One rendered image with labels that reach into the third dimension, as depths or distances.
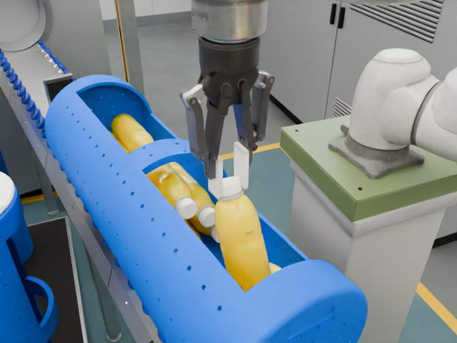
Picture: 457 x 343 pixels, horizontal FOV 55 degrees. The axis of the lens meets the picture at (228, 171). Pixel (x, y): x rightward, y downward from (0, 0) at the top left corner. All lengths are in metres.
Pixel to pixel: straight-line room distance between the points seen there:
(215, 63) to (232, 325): 0.33
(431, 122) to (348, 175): 0.23
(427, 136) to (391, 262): 0.41
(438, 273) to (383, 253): 1.27
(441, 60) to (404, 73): 1.21
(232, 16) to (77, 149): 0.61
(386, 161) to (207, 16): 0.74
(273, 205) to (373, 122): 1.65
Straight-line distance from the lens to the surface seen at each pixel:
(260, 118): 0.62
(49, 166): 1.56
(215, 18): 0.51
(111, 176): 0.88
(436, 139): 1.05
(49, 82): 1.66
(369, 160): 1.15
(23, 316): 1.34
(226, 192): 0.65
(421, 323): 2.26
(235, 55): 0.53
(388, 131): 1.10
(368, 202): 1.07
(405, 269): 1.38
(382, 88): 1.07
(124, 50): 1.87
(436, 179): 1.19
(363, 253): 1.20
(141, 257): 0.75
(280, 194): 2.77
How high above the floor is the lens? 1.69
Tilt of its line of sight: 35 degrees down
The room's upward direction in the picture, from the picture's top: straight up
